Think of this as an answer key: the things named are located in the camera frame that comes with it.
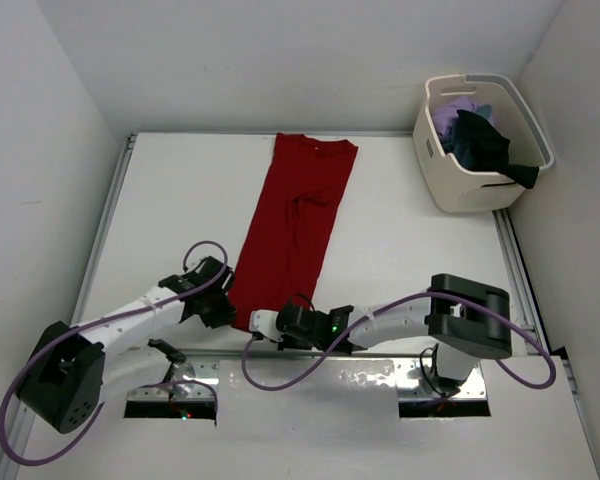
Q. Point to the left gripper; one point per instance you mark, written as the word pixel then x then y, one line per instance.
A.
pixel 223 316

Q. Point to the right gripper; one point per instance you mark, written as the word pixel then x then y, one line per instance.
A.
pixel 287 342

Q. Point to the red t-shirt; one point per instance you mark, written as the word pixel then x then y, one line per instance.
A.
pixel 289 233

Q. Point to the black t-shirt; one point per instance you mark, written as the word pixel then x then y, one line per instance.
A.
pixel 479 147

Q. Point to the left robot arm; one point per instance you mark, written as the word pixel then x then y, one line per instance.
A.
pixel 78 368

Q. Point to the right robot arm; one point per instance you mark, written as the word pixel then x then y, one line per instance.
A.
pixel 456 313

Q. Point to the cream laundry basket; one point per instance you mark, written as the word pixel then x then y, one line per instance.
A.
pixel 455 189

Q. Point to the purple t-shirt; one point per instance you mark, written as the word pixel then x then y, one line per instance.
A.
pixel 444 118

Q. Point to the blue-grey t-shirt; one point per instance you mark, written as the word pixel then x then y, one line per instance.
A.
pixel 485 111

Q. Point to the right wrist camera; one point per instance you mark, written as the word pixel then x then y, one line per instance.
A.
pixel 263 323

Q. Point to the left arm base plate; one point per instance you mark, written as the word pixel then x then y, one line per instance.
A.
pixel 196 382

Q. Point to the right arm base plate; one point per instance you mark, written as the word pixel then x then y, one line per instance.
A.
pixel 415 382

